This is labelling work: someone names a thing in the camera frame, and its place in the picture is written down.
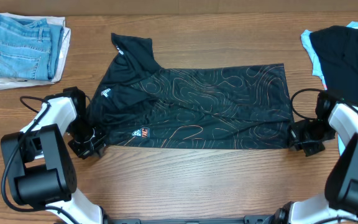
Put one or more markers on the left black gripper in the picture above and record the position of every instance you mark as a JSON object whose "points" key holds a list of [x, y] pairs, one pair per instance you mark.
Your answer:
{"points": [[86, 152]]}

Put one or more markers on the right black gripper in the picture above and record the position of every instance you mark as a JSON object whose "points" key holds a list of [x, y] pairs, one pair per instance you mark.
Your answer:
{"points": [[296, 132]]}

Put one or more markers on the black cycling jersey orange lines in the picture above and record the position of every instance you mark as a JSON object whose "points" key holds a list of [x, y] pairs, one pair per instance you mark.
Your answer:
{"points": [[138, 103]]}

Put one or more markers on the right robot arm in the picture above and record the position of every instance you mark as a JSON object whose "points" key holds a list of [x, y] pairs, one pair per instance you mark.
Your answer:
{"points": [[339, 202]]}

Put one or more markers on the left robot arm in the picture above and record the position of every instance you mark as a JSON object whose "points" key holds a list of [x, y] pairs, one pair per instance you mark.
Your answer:
{"points": [[39, 174]]}

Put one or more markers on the light blue t-shirt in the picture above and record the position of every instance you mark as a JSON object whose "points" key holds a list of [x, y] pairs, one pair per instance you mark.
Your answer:
{"points": [[306, 42]]}

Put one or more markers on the plain black t-shirt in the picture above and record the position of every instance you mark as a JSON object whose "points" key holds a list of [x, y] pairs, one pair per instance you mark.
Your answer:
{"points": [[337, 50]]}

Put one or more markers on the folded blue jeans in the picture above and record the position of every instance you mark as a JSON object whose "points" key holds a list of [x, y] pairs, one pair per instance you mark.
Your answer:
{"points": [[29, 49]]}

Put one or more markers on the folded white cloth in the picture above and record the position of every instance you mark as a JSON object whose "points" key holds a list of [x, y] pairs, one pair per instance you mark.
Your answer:
{"points": [[63, 46]]}

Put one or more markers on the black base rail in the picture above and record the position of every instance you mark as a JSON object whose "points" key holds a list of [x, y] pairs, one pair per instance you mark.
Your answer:
{"points": [[248, 219]]}

